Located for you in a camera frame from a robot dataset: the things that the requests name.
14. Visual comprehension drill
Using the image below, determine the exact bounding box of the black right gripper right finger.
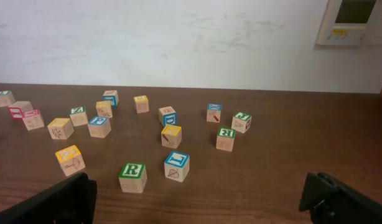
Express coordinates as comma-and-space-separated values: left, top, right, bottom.
299, 172, 382, 224

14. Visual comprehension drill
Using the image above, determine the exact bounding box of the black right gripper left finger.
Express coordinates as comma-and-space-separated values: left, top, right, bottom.
0, 172, 97, 223

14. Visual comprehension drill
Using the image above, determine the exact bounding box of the green R letter block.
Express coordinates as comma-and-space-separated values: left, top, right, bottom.
119, 162, 147, 194

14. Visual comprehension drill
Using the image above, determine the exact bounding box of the blue P letter block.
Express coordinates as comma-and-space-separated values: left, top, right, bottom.
88, 116, 111, 138

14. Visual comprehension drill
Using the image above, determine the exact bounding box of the yellow umbrella picture block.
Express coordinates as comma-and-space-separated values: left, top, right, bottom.
55, 145, 85, 177

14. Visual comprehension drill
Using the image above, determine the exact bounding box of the yellow block near P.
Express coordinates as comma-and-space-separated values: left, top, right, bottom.
47, 118, 74, 139

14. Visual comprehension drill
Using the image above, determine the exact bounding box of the green Z letter block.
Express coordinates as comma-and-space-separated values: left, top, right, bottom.
70, 106, 88, 126

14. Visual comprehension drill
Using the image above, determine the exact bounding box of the red A tilted block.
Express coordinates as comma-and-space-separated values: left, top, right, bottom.
22, 109, 44, 131

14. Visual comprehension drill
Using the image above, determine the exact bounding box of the yellow block beside Z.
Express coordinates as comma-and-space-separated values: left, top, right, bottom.
96, 101, 113, 118

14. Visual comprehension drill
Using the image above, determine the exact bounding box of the red side plain block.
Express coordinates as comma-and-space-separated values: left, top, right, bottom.
8, 101, 33, 119

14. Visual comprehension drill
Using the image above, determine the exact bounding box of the blue L letter block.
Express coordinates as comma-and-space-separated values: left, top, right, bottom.
164, 151, 190, 182

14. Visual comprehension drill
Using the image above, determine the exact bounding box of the blue side far block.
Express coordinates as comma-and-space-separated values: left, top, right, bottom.
103, 90, 119, 107

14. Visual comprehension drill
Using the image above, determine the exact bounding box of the green J letter block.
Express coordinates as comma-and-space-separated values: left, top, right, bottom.
231, 112, 252, 133

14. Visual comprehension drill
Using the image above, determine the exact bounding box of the yellow pencil picture block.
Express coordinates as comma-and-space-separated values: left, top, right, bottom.
161, 124, 182, 149

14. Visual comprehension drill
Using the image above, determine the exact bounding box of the yellow top far block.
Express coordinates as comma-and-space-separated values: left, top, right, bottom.
134, 95, 149, 113

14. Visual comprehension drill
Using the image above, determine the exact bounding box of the green L letter block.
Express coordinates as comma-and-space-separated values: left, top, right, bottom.
0, 90, 16, 107

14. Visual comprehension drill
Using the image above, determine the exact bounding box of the blue D side block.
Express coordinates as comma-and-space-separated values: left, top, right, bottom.
159, 106, 177, 127

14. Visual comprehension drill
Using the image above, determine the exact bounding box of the blue X letter block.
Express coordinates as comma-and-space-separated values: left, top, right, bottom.
207, 104, 222, 123

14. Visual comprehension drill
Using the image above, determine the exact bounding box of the beige wall control panel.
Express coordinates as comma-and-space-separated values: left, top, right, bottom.
316, 0, 382, 46

